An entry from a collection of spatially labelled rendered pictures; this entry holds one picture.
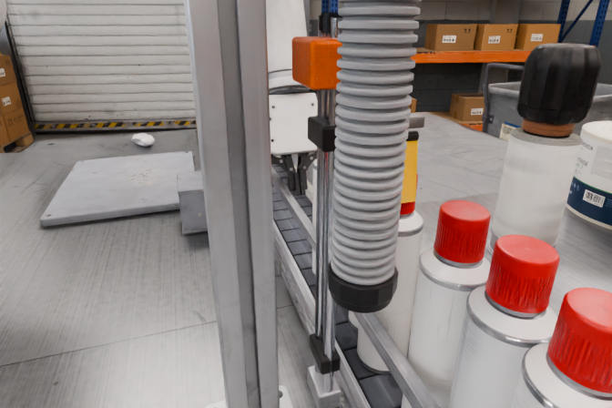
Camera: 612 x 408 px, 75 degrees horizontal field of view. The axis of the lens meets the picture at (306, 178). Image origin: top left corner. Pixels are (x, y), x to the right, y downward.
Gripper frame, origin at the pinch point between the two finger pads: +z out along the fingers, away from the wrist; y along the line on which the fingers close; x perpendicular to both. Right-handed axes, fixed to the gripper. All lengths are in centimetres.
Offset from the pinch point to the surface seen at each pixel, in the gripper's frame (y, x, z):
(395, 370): -4.5, -39.2, 12.6
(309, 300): -5.1, -18.5, 13.7
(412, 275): 0.2, -34.8, 7.3
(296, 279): -5.4, -14.0, 12.1
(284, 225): -3.1, -0.1, 6.8
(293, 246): -3.5, -6.7, 9.2
